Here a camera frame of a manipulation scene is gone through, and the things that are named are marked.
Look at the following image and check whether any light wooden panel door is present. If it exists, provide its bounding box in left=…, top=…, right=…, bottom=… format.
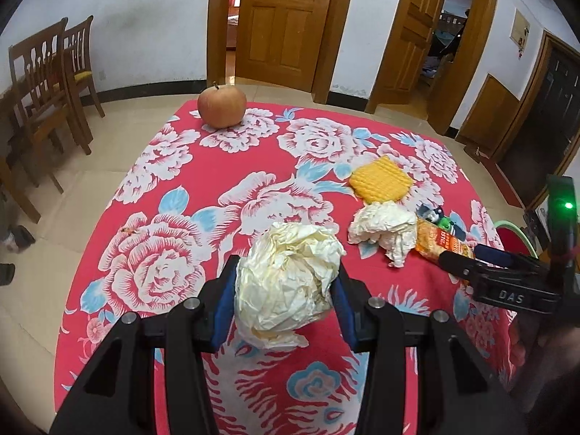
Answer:
left=236, top=0, right=338, bottom=91
left=376, top=0, right=449, bottom=109

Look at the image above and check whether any orange snack packet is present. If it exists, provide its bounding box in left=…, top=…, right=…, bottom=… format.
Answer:
left=416, top=217, right=476, bottom=286

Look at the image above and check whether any large paper ball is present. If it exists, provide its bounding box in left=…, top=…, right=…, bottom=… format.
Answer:
left=236, top=222, right=347, bottom=349

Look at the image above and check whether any beige wall panel box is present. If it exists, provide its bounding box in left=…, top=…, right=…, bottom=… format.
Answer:
left=510, top=9, right=531, bottom=48

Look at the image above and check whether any red apple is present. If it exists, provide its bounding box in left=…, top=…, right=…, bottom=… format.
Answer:
left=198, top=82, right=248, bottom=129

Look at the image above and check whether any black and green wrapper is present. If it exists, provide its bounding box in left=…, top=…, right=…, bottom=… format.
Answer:
left=417, top=204, right=467, bottom=241

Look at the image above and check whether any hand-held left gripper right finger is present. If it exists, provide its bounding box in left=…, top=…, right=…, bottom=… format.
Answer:
left=333, top=265, right=526, bottom=435

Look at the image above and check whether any red floral tablecloth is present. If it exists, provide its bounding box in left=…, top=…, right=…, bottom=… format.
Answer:
left=53, top=100, right=540, bottom=435

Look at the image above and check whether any wooden dining table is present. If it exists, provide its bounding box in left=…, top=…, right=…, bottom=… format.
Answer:
left=0, top=91, right=41, bottom=223

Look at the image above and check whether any dark entrance door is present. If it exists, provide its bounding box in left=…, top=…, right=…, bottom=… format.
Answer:
left=512, top=45, right=580, bottom=204

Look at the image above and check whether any low wooden wall cabinet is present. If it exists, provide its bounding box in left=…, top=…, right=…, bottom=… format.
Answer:
left=457, top=75, right=522, bottom=155

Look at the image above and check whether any red basin with green rim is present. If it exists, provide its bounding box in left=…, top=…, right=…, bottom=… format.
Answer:
left=494, top=220, right=538, bottom=257

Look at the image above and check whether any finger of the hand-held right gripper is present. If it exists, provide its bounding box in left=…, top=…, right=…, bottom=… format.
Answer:
left=473, top=245, right=540, bottom=269
left=439, top=250, right=513, bottom=284

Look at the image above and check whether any person's right hand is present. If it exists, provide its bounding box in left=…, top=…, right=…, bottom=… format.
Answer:
left=510, top=310, right=580, bottom=418

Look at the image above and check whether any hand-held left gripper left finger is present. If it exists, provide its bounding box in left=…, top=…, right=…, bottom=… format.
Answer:
left=50, top=256, right=241, bottom=435

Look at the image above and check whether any red doormat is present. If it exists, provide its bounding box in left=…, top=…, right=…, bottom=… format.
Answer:
left=480, top=158, right=524, bottom=207

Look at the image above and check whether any small crumpled paper wad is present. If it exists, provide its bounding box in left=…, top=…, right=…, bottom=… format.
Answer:
left=348, top=202, right=418, bottom=268

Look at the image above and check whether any small yellow foam net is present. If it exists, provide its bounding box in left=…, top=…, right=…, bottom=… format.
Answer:
left=349, top=155, right=414, bottom=204

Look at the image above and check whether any wooden chair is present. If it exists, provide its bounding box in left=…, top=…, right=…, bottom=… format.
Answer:
left=61, top=15, right=106, bottom=119
left=9, top=18, right=94, bottom=157

